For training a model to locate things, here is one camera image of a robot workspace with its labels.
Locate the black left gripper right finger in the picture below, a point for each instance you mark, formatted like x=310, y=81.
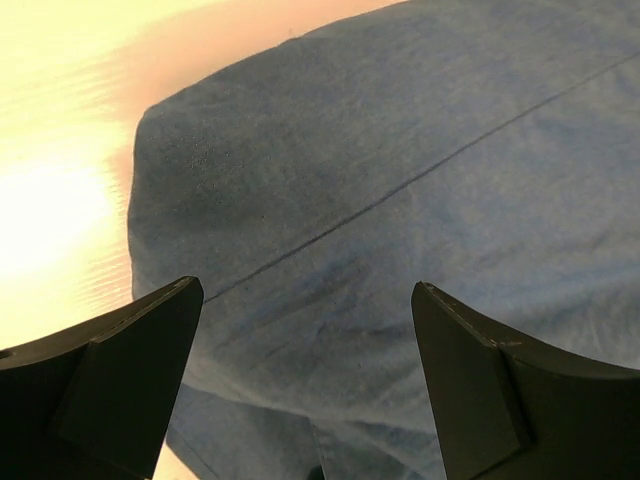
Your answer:
x=509, y=406

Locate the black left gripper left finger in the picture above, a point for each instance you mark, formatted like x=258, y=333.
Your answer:
x=94, y=401

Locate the blue pillowcase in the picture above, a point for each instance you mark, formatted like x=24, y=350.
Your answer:
x=488, y=147

